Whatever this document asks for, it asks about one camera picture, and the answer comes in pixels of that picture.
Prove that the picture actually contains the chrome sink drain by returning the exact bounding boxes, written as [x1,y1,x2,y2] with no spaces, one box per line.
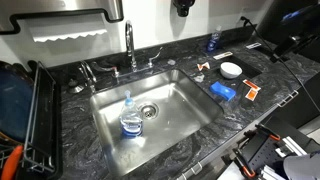
[138,102,160,120]

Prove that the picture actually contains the orange kitchen utensil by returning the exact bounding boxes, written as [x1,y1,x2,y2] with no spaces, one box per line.
[0,144,24,180]

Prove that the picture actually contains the stainless paper towel dispenser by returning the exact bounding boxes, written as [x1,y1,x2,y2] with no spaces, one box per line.
[0,0,125,36]

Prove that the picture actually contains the flat orange card white border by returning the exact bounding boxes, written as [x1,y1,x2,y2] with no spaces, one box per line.
[242,78,262,92]
[244,88,259,102]

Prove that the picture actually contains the round chrome sink fitting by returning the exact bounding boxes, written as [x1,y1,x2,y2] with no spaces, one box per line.
[68,78,85,94]

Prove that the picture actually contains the stainless steel sink basin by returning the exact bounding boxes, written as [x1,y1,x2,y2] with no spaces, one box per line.
[89,68,225,178]

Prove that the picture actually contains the black dish rack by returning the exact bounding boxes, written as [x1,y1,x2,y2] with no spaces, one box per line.
[0,59,63,180]

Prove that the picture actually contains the black power plug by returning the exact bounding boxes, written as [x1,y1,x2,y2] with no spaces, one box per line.
[240,15,251,27]

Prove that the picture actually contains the white bowl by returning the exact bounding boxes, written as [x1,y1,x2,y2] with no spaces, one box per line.
[219,61,243,80]

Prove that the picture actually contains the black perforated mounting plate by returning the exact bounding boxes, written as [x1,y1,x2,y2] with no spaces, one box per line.
[239,126,301,174]

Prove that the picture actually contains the small white label sticker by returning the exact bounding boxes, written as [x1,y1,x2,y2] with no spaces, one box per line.
[245,42,263,50]

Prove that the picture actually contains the black orange-tipped clamp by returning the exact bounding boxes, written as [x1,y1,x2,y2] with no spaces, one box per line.
[254,123,282,142]
[233,148,257,179]

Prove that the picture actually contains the white paper towel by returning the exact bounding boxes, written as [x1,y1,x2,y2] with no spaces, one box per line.
[29,23,108,43]

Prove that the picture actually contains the dark blue soap bottle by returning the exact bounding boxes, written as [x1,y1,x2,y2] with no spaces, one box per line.
[206,25,223,53]

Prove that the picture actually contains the blue plate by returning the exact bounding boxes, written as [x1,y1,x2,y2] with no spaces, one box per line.
[0,68,34,143]

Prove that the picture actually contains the clear plastic water bottle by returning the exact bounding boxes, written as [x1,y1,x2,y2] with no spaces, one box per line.
[118,89,144,138]

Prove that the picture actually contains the silver cabinet handle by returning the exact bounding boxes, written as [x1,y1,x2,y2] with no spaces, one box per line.
[189,162,204,175]
[277,97,290,108]
[176,170,190,180]
[286,89,299,101]

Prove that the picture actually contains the black power cable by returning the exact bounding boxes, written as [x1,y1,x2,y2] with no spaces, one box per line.
[244,18,320,113]

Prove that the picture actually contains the chrome faucet lever handle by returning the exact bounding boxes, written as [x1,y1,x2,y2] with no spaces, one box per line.
[147,46,164,69]
[91,60,120,78]

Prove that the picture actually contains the blue sponge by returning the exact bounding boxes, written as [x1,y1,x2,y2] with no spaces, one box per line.
[209,81,237,102]

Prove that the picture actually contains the small chrome gooseneck tap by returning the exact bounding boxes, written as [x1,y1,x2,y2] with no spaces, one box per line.
[79,60,98,94]

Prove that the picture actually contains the chrome kitchen faucet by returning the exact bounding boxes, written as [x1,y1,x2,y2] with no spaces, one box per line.
[113,19,158,79]

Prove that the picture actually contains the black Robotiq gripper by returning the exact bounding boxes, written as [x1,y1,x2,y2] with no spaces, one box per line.
[270,3,320,64]

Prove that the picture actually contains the black wall soap dispenser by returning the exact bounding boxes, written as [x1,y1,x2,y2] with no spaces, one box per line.
[172,0,196,18]

